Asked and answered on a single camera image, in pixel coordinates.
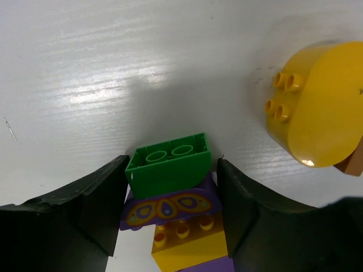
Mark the brown flat lego plate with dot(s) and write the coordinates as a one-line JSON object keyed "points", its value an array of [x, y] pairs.
{"points": [[352, 165]]}

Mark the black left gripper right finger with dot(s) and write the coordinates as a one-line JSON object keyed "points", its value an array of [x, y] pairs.
{"points": [[266, 231]]}

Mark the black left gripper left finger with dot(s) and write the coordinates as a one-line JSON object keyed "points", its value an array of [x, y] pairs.
{"points": [[73, 228]]}

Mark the purple round lego brick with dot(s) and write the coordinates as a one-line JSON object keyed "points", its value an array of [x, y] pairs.
{"points": [[198, 266]]}

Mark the purple butterfly lego brick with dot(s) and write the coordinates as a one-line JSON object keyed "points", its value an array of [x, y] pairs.
{"points": [[199, 200]]}

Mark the yellow round lego brick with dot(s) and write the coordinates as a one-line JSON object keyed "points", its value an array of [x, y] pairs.
{"points": [[316, 111]]}

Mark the green curved lego brick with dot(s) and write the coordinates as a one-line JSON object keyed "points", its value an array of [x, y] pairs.
{"points": [[169, 166]]}

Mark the yellow rectangular lego brick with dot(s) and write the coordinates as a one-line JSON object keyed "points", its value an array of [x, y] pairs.
{"points": [[181, 244]]}

